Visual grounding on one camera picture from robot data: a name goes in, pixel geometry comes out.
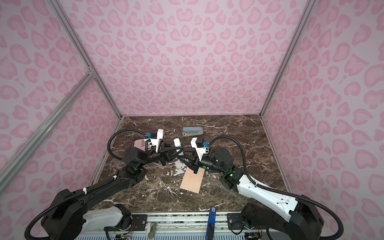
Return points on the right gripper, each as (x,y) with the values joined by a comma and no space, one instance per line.
(195,163)

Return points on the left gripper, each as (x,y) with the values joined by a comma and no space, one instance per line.
(165,155)

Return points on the white glue stick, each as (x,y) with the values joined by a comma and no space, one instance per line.
(178,145)

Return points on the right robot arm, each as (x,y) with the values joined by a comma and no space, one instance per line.
(290,215)

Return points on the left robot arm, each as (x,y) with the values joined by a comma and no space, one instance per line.
(67,217)

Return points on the pink calculator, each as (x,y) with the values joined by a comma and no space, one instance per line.
(143,144)

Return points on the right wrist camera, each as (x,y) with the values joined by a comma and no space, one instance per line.
(200,145)

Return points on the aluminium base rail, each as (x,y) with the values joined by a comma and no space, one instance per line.
(186,226)

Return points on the blue tool on rail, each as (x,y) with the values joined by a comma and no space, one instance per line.
(211,224)

